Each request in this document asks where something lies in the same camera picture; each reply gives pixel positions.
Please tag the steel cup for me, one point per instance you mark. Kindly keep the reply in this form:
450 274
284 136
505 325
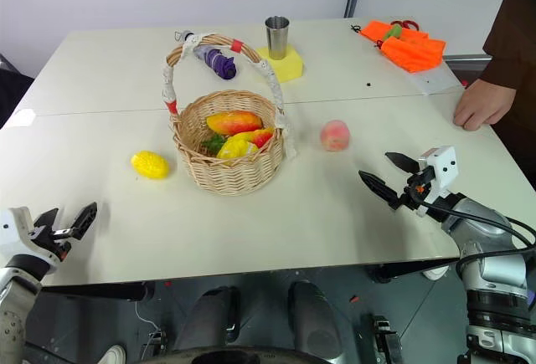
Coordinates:
277 37

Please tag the person in brown clothing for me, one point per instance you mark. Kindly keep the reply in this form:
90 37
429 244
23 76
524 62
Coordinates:
517 25

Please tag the clear plastic bag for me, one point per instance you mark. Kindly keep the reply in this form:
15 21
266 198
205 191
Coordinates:
435 79

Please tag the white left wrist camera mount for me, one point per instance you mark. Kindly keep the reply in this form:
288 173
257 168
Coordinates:
12 232

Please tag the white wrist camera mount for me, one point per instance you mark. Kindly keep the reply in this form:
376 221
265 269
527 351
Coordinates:
446 167
12 232

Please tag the yellow pepper toy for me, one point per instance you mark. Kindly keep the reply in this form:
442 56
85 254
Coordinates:
234 148

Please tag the orange pleated cloth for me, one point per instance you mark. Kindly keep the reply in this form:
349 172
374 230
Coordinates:
412 52

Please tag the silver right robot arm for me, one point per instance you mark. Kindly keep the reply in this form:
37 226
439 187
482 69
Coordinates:
490 263

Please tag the green toy leaf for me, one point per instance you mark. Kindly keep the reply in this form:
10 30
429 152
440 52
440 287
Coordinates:
213 144

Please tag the pink toy peach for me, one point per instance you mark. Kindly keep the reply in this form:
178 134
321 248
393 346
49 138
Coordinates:
335 136

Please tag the black caster bracket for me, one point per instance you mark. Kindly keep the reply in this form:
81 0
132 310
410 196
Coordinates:
385 339

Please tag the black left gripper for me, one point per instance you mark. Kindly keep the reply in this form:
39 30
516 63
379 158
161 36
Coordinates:
54 240

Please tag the yellow sponge block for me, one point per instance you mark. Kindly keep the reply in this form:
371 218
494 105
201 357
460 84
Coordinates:
289 68

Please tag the yellow corn toy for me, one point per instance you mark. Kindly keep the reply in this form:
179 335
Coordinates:
151 165

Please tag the small red yellow toy mango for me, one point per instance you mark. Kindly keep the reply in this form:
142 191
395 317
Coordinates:
261 136

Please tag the black table frame bar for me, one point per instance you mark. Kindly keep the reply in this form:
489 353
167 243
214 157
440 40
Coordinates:
402 270
104 291

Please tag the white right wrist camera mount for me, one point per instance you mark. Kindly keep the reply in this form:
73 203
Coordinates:
446 167

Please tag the dark rounded shape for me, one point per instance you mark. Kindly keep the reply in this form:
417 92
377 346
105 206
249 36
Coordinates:
314 318

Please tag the green toy piece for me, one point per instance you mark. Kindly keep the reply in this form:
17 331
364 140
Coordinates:
391 32

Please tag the purple folded umbrella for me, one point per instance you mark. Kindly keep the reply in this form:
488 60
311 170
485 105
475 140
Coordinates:
220 63

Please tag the person's bare hand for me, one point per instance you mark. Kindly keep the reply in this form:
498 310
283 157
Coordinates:
486 104

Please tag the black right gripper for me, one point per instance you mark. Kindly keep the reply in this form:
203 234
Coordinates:
416 194

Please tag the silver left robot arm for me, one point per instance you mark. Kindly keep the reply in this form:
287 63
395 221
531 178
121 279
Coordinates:
12 318

